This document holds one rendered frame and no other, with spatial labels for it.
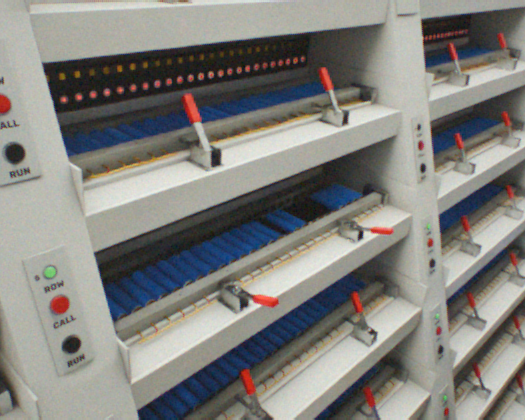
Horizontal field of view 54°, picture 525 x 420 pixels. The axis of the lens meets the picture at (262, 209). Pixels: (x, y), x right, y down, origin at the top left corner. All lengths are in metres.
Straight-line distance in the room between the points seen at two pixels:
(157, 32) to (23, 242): 0.26
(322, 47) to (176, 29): 0.47
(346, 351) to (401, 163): 0.35
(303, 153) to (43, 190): 0.37
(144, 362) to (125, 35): 0.36
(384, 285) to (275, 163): 0.45
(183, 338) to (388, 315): 0.48
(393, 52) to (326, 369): 0.54
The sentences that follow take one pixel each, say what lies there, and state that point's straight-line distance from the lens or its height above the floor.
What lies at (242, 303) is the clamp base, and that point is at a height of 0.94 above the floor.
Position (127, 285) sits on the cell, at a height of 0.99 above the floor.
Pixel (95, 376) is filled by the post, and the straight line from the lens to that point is 0.58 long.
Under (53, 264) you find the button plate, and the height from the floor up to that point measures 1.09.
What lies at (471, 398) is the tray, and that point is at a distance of 1.46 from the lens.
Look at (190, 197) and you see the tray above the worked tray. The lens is 0.61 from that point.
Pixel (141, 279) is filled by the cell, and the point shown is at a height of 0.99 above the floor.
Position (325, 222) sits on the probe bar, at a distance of 0.86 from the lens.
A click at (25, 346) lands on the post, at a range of 0.54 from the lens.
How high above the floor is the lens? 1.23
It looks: 15 degrees down
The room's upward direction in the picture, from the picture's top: 10 degrees counter-clockwise
